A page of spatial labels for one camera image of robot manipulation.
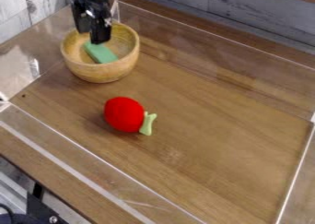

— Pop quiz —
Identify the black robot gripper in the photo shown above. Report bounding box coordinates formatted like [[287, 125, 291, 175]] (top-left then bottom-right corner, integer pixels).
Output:
[[70, 0, 112, 44]]

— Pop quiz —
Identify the brown wooden bowl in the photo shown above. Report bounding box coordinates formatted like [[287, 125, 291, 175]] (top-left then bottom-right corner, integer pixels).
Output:
[[60, 23, 140, 83]]

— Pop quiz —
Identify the green rectangular block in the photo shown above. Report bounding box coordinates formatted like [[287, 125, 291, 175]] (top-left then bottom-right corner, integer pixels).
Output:
[[84, 41, 118, 64]]

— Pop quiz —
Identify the red plush tomato toy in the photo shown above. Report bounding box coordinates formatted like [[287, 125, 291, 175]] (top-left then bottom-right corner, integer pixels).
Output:
[[102, 97, 157, 136]]

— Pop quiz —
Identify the clear acrylic tray barrier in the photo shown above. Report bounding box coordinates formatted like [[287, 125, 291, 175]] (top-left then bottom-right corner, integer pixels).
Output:
[[0, 0, 315, 224]]

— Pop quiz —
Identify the black clamp under table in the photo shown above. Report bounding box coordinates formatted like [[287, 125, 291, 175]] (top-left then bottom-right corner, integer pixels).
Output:
[[25, 183, 69, 224]]

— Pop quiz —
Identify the black cable loop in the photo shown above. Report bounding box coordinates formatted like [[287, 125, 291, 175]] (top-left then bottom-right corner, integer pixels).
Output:
[[0, 203, 16, 224]]

